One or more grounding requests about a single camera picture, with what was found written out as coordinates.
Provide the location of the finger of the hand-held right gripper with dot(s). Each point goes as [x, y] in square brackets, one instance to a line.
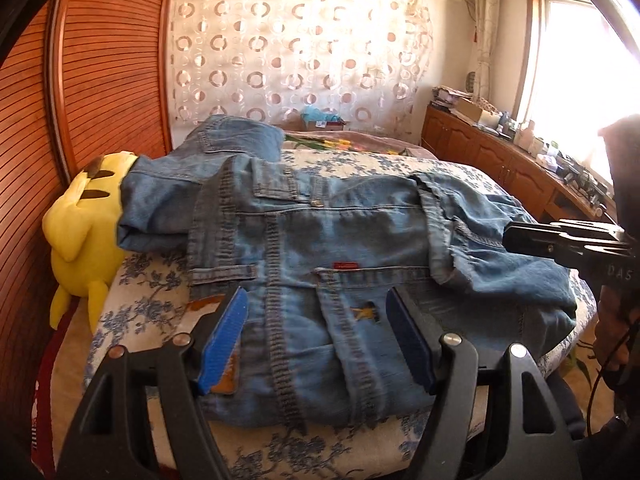
[550, 230]
[575, 252]

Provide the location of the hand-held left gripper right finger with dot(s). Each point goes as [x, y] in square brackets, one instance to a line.
[407, 335]

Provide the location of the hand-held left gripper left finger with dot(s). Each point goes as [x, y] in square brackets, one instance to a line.
[225, 335]

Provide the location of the light blue denim pants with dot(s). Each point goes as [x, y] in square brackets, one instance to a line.
[310, 240]

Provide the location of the folded medium blue denim pants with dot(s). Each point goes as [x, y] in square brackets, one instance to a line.
[165, 195]

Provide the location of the person's right hand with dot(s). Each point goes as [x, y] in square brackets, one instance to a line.
[617, 320]

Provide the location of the row of small bottles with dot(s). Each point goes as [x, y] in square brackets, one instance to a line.
[550, 160]

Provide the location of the blue floral white bedsheet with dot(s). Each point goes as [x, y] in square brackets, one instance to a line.
[150, 285]

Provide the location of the leaf patterned floor rug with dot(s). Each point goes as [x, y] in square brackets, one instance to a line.
[582, 360]

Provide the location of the long wooden cabinet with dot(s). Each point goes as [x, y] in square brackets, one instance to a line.
[475, 150]

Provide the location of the flat cardboard box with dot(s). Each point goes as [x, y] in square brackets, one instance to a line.
[472, 110]

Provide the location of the beige bed mattress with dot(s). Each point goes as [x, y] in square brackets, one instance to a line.
[75, 330]

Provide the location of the stack of papers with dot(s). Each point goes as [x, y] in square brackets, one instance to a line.
[450, 95]

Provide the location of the yellow plush toy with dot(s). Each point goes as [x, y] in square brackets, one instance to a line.
[85, 225]

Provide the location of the red printed cloth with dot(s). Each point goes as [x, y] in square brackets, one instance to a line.
[42, 410]

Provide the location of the colourful floral blanket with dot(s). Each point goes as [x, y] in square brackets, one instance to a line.
[350, 142]

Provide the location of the person's black clothing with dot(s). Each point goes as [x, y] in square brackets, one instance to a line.
[615, 450]

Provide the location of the beige window curtain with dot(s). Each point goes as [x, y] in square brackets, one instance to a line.
[485, 35]

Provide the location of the small cardboard box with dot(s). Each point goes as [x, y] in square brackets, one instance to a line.
[322, 125]

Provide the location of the circle patterned sheer curtain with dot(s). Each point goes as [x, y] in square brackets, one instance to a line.
[300, 35]

